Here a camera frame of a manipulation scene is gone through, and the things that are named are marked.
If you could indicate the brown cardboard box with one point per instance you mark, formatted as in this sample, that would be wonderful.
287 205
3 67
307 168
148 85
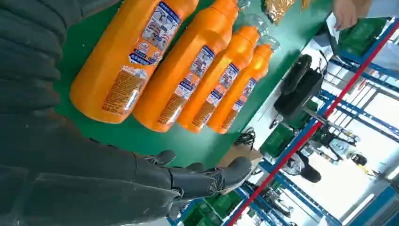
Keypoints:
238 153

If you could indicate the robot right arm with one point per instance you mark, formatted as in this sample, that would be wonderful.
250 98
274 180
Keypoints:
28 56

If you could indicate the person's left hand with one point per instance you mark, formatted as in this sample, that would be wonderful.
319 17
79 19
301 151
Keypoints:
344 12

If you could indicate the white table with equipment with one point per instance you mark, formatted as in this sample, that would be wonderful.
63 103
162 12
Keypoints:
265 113

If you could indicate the green table mat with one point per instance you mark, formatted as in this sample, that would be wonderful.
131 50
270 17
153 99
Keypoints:
293 34

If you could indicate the blue metal rack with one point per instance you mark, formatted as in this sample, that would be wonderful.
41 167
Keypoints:
349 57

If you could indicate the red rack bar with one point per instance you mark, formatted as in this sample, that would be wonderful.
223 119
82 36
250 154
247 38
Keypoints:
296 149

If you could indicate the black carrying case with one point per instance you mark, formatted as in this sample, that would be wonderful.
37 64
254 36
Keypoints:
299 96

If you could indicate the green plastic crate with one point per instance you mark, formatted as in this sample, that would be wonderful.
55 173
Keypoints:
276 142
361 36
224 204

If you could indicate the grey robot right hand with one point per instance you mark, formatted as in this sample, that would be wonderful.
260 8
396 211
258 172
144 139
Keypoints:
78 181

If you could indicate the yellow plastic sheet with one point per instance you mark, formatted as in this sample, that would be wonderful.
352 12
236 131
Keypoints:
277 9

